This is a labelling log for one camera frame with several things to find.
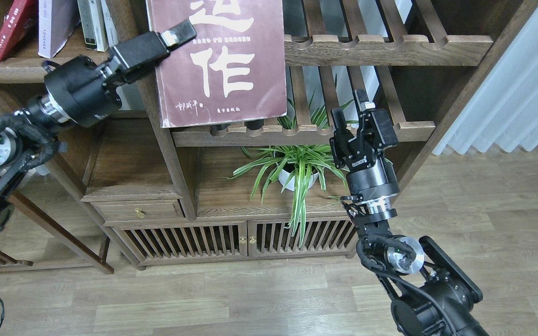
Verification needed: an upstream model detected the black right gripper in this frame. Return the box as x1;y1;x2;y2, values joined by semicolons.
330;89;400;206

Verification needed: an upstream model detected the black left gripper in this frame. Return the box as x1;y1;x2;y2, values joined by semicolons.
42;20;197;127

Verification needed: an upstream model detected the white lavender paperback book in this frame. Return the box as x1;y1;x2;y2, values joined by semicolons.
38;0;80;59

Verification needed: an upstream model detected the large maroon book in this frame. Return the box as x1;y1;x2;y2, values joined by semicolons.
147;0;287;128

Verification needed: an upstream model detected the red paperback book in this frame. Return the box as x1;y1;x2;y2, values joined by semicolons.
0;0;38;63

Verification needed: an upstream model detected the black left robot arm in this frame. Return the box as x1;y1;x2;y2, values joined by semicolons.
0;21;197;232

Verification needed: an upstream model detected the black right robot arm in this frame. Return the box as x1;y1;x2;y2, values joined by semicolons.
330;89;487;336

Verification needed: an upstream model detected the white upright book right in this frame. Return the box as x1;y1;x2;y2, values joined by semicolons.
101;0;119;47

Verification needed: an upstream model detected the white upright book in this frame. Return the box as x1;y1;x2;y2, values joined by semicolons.
101;0;119;47
77;0;108;52

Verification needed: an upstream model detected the white upright book left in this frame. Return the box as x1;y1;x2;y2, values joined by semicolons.
77;0;108;52

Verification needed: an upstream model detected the green spider plant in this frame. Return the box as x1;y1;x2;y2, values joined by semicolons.
223;89;393;248

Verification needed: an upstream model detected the white plant pot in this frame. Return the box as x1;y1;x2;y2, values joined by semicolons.
278;169;319;191

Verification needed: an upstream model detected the dark wooden bookshelf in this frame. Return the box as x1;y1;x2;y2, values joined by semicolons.
0;0;538;272

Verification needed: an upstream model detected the brass drawer knob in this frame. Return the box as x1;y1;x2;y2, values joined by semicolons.
135;208;146;219

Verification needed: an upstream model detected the white pleated curtain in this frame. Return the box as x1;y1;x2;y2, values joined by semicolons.
433;8;538;155

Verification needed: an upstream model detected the wooden side furniture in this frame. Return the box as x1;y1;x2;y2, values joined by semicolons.
0;86;113;276

